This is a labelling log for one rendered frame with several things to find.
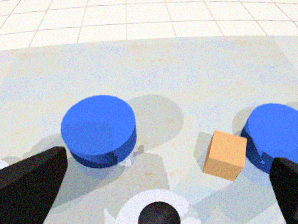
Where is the blue cylinder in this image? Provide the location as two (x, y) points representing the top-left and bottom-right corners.
(241, 104), (298, 175)
(61, 95), (136, 168)

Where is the orange cube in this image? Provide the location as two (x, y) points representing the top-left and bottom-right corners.
(204, 131), (246, 181)

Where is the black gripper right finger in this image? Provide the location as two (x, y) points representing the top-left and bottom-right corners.
(269, 157), (298, 224)

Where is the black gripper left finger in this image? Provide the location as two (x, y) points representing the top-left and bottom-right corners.
(0, 145), (68, 224)

